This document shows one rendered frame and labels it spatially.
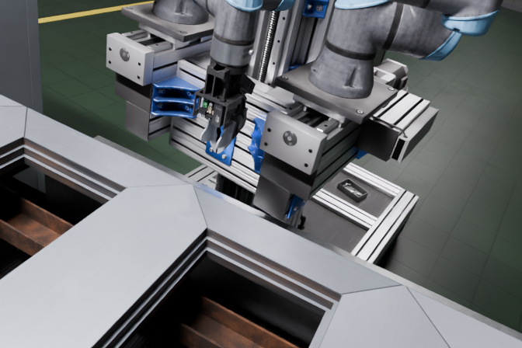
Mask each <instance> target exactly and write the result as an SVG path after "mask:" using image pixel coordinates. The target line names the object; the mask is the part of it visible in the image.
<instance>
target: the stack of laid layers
mask: <svg viewBox="0 0 522 348"><path fill-rule="evenodd" d="M24 137H25V134H24ZM24 137H22V138H20V139H18V140H16V141H14V142H12V143H10V144H7V145H5V146H3V147H1V148H0V176H2V175H4V174H6V173H7V172H9V171H11V170H13V169H15V168H17V167H19V166H21V165H23V164H24V163H25V164H27V165H29V166H30V167H32V168H34V169H36V170H38V171H40V172H42V173H44V174H46V175H48V176H50V177H52V178H53V179H56V180H57V181H59V182H61V183H63V184H65V185H67V186H70V187H71V188H73V189H75V190H77V191H78V192H80V193H83V194H85V195H86V196H88V197H91V198H92V199H94V200H97V201H99V202H100V203H101V204H105V203H107V202H108V201H109V200H111V199H112V198H114V197H115V196H116V195H117V194H119V193H120V192H122V191H123V190H125V189H126V188H125V187H123V186H121V185H119V184H117V183H115V182H113V181H111V180H109V179H107V178H105V177H103V176H101V175H99V174H97V173H95V172H93V171H91V170H89V169H87V168H85V167H83V166H81V165H79V164H77V163H75V162H73V161H71V160H69V159H67V158H65V157H63V156H61V155H59V154H57V153H55V152H52V151H50V150H48V149H46V148H44V147H42V146H40V145H38V144H36V143H34V142H32V141H30V140H28V139H26V138H24ZM204 257H207V258H208V259H211V260H213V261H215V262H216V263H219V264H220V265H222V266H224V267H226V268H228V269H230V270H232V271H234V272H236V273H238V274H240V275H242V276H243V277H245V278H247V279H249V280H251V281H253V282H255V283H257V284H259V285H261V286H263V287H265V288H267V289H268V290H270V291H272V292H274V293H276V294H279V295H280V296H282V297H284V298H286V299H288V300H290V301H292V302H294V303H295V304H297V305H300V306H301V307H303V308H306V309H308V310H309V311H312V312H314V313H315V314H316V315H319V316H321V317H322V321H321V323H320V325H319V327H318V329H317V331H316V333H315V336H314V338H313V340H312V341H311V344H310V346H309V348H319V346H320V343H321V341H322V339H323V336H324V335H325V332H326V330H327V328H328V326H329V323H330V321H331V319H332V317H333V314H334V312H335V310H336V307H337V305H338V303H339V300H340V298H341V297H342V294H338V293H336V292H335V291H332V290H330V289H328V288H327V287H324V286H322V285H321V284H318V283H316V282H314V281H313V280H310V279H308V278H307V277H304V276H302V275H300V274H299V273H296V272H294V271H293V270H290V269H288V268H286V267H284V266H281V265H280V264H278V263H275V262H274V261H272V260H270V259H267V258H266V257H264V256H261V255H260V254H258V253H256V252H253V251H252V250H250V249H247V248H246V247H244V246H242V245H239V244H238V243H236V242H233V241H232V240H230V239H228V238H225V237H224V236H222V235H219V234H218V233H216V232H214V231H211V230H210V229H208V228H206V229H205V230H204V231H203V232H202V233H201V234H200V235H199V236H198V237H197V238H196V240H195V241H194V242H193V243H192V244H191V245H190V246H189V247H188V248H187V249H186V250H185V251H184V252H183V253H182V254H181V255H180V256H179V257H178V258H177V260H176V261H175V262H174V263H173V264H172V265H171V266H170V267H169V268H168V269H167V270H166V271H165V272H164V273H163V274H162V275H161V276H160V277H159V278H158V279H157V280H156V281H155V282H154V283H153V284H152V285H151V286H150V287H149V288H148V289H147V290H146V291H145V292H144V293H143V294H142V295H141V296H140V297H139V298H138V300H137V301H136V302H135V303H134V304H133V305H132V306H131V307H130V308H129V309H128V310H127V311H126V312H125V313H124V314H123V315H122V316H121V317H120V318H119V320H118V321H117V322H116V323H115V324H114V325H113V326H112V327H111V328H110V329H109V330H108V331H107V332H106V333H105V334H104V335H103V336H102V337H101V338H100V339H99V341H98V342H97V343H96V344H95V345H94V346H93V347H92V348H124V347H125V346H126V345H127V344H128V343H129V342H130V341H131V340H132V339H133V338H134V337H135V335H136V334H137V333H138V332H139V331H140V330H141V328H142V327H143V326H144V325H145V324H146V323H147V322H148V320H149V319H150V318H151V317H152V316H153V315H154V313H156V312H157V310H159V309H160V307H161V306H162V305H163V304H164V303H165V302H166V300H167V299H168V298H169V297H170V296H171V295H172V293H173V292H174V291H175V290H176V289H177V288H178V287H179V285H180V284H181V283H182V282H183V281H184V280H185V279H186V278H187V277H188V276H189V275H190V274H191V272H192V271H193V270H194V269H195V268H196V267H197V265H198V264H199V263H200V262H201V261H202V260H203V258H204Z"/></svg>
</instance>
